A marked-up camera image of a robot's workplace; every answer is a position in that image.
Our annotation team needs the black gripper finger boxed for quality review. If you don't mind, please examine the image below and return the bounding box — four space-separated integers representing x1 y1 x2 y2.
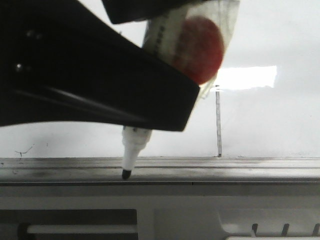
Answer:
0 0 200 132
102 0 203 24

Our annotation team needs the white appliance below board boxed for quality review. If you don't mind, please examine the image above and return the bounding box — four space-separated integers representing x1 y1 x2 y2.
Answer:
0 183 320 240

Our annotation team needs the grey aluminium whiteboard tray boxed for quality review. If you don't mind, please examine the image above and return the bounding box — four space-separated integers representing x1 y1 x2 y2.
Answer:
0 157 320 185

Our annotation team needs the white whiteboard surface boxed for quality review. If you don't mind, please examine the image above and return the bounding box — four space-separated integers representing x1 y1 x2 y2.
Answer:
0 0 320 158

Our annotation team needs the white whiteboard marker pen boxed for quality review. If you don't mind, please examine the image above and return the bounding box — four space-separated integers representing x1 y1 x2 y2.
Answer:
122 0 201 180

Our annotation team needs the red round magnet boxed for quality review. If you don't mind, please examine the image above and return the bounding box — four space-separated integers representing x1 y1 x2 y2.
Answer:
172 15 225 85

